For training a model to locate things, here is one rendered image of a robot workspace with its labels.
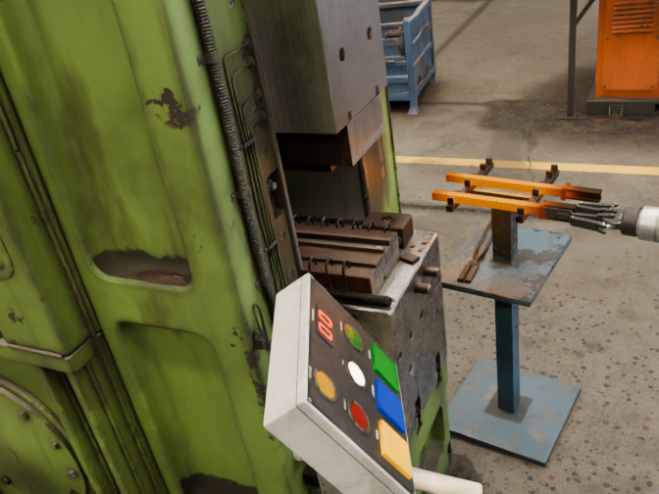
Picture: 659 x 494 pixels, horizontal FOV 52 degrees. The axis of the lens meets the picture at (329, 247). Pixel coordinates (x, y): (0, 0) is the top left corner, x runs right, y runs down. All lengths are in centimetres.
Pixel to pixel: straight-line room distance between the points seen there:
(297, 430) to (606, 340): 209
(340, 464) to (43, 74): 93
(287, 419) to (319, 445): 7
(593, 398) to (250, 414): 149
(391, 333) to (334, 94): 59
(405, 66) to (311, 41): 397
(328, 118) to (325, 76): 8
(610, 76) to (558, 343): 257
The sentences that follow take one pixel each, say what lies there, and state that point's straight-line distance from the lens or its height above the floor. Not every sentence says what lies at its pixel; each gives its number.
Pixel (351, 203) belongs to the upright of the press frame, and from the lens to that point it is 195.
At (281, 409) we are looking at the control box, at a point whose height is 118.
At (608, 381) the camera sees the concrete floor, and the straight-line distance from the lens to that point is 278.
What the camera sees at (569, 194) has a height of 92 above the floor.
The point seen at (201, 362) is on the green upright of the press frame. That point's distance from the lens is 165.
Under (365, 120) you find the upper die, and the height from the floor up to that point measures 134.
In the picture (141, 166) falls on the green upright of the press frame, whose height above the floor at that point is 138.
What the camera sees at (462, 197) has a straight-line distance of 200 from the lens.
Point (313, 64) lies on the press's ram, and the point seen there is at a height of 151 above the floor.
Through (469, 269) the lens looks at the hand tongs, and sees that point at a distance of 215.
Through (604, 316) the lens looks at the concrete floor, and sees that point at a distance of 309.
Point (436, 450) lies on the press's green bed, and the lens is 230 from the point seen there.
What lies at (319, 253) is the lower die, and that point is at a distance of 171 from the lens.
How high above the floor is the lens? 186
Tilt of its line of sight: 30 degrees down
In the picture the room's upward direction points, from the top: 10 degrees counter-clockwise
